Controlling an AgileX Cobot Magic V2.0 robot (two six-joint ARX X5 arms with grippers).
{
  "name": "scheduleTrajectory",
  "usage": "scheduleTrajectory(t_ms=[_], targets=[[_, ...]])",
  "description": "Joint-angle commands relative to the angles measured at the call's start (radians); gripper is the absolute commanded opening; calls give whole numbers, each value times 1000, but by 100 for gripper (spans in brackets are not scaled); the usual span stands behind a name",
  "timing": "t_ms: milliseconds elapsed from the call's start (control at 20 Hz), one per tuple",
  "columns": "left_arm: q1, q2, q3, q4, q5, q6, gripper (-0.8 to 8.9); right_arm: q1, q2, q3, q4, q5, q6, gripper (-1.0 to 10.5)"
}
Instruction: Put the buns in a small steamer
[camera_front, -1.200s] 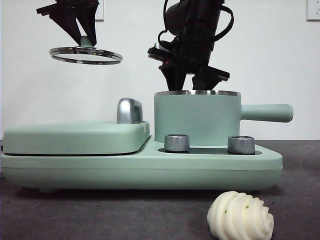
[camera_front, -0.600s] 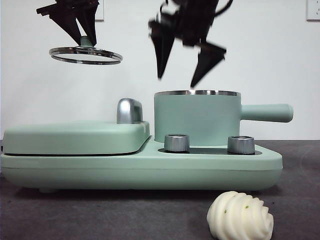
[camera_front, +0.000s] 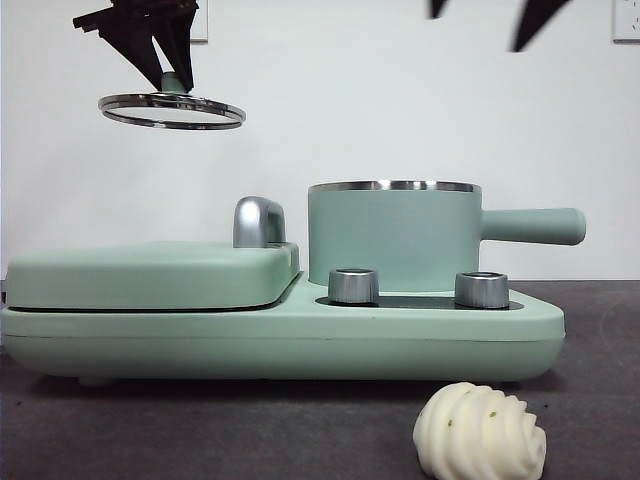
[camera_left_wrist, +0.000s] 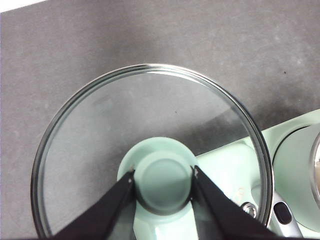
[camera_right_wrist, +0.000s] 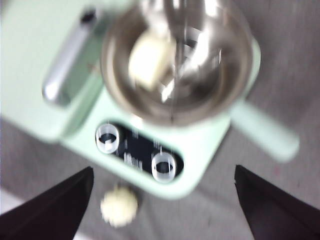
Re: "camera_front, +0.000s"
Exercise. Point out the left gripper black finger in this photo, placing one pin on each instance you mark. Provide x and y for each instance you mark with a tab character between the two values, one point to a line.
180	50
137	50

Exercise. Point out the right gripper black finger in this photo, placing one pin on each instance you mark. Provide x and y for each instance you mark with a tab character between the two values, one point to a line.
439	6
537	20

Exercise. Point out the glass pot lid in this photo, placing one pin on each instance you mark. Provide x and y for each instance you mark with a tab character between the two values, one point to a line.
170	109

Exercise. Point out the white twisted steamed bun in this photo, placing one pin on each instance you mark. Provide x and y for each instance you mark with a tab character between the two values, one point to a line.
475	435

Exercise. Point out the silver control knob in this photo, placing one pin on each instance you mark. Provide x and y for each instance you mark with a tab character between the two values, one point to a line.
352	287
481	291

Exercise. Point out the green breakfast maker base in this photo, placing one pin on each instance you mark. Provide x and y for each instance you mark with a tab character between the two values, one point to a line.
280	345

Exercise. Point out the white wall socket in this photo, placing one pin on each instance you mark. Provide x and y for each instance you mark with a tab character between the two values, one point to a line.
201	25
627	20

